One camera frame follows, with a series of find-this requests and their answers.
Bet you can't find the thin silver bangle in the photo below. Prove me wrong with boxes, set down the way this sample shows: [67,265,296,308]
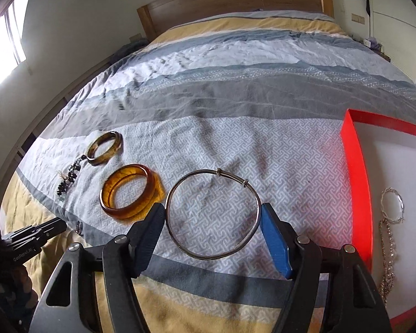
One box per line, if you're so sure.
[164,168,262,261]

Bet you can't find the dark beaded bracelet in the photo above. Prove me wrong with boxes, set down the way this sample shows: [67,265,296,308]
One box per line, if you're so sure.
[56,155,88,199]

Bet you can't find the gold twisted bracelet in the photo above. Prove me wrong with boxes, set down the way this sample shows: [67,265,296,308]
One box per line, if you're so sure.
[379,186,406,225]

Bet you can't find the gold chain necklace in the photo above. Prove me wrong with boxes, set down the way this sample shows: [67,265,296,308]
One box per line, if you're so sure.
[377,218,398,307]

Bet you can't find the blue white gloved left hand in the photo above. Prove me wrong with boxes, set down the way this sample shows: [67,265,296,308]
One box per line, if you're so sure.
[0,265,38,322]

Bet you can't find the amber orange bangle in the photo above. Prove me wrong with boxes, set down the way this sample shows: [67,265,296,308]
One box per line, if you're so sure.
[99,164,165,223]

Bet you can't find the dark brown bangle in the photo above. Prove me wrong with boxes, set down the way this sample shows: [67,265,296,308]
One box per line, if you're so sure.
[85,131,122,166]

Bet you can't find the striped blue yellow duvet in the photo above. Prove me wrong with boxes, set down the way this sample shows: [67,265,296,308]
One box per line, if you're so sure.
[2,11,416,332]

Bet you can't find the red shallow gift box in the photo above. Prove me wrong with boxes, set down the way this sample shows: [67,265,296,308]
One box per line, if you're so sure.
[340,109,416,332]

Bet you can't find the dark grey blanket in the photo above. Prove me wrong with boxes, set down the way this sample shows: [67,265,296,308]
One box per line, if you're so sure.
[110,38,149,65]

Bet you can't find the window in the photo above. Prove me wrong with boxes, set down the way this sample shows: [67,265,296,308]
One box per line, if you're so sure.
[0,0,29,84]

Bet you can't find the wooden nightstand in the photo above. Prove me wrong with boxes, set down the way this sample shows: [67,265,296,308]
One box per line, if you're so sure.
[371,50,391,62]

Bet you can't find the wooden headboard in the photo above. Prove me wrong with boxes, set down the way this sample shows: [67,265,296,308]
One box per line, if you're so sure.
[137,0,334,41]

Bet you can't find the white sliding wardrobe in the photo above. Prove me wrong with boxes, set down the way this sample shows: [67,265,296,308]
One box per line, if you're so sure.
[369,0,416,85]

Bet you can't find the wall light switch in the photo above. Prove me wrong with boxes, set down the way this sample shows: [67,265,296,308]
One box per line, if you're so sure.
[351,14,365,25]

